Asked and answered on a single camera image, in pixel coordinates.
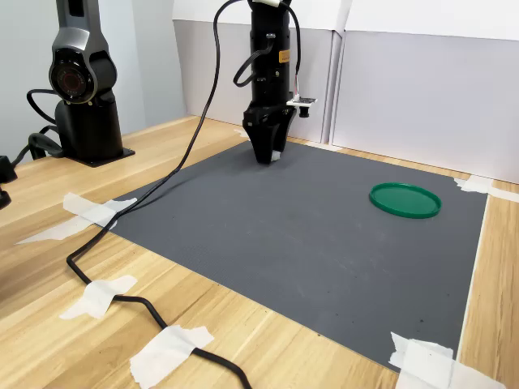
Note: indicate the small white plastic terminal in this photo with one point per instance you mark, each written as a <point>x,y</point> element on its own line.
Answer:
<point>277,156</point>

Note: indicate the round green lid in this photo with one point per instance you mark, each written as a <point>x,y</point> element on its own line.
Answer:
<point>405,200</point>

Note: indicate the white tape strip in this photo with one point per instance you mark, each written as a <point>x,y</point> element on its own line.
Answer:
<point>166,352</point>
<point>474,185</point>
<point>425,364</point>
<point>99,296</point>
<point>242,133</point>
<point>93,210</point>

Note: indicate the white partition panel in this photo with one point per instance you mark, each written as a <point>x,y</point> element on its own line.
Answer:
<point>425,101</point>
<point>227,81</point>

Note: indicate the dark grey mat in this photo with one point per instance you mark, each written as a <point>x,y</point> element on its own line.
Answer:
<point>292,243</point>

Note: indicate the small black device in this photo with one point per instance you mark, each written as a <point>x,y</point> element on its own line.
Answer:
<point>4,199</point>

